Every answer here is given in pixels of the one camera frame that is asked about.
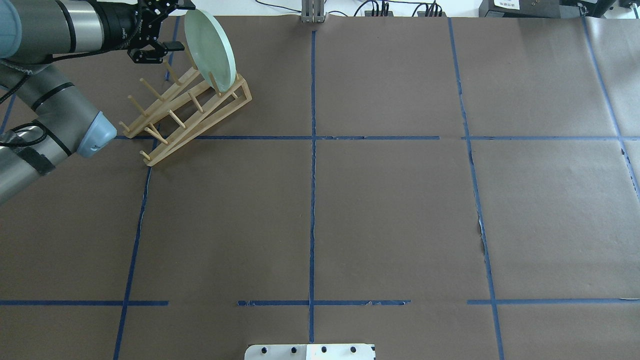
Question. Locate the light green round plate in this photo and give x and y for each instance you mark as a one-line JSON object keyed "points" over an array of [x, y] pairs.
{"points": [[210, 48]]}

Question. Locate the wooden dish rack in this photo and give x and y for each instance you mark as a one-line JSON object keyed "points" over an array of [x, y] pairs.
{"points": [[193, 104]]}

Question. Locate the black power strip left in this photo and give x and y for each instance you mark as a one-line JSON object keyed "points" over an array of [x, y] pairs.
{"points": [[379, 9]]}

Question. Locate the black power strip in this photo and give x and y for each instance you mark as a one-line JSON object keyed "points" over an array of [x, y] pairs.
{"points": [[428, 10], [379, 9]]}

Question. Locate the black power strip right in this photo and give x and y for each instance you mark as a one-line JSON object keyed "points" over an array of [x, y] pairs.
{"points": [[428, 10]]}

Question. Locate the black box with label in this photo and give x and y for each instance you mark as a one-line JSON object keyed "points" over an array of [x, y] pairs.
{"points": [[549, 9]]}

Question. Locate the grey aluminium frame post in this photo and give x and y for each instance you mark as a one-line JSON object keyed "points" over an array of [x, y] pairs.
{"points": [[313, 11]]}

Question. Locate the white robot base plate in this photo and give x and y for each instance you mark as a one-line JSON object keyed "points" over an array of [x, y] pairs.
{"points": [[312, 351]]}

